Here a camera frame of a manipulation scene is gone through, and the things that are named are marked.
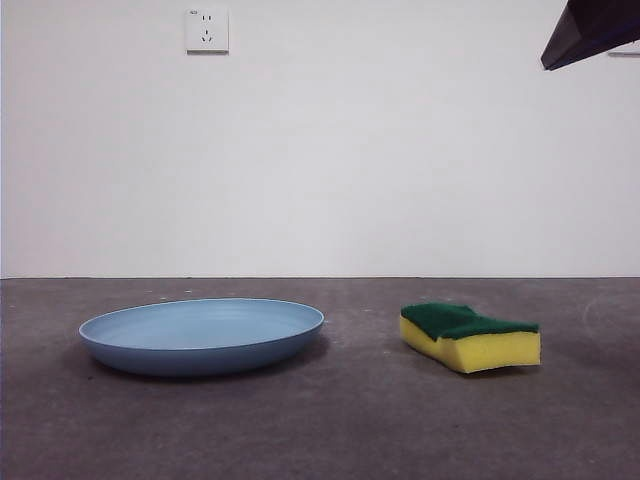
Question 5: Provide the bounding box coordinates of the yellow sponge with green pad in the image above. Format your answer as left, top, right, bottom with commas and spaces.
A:
399, 301, 542, 375

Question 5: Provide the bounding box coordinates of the blue round plate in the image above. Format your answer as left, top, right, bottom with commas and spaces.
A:
78, 298, 325, 378

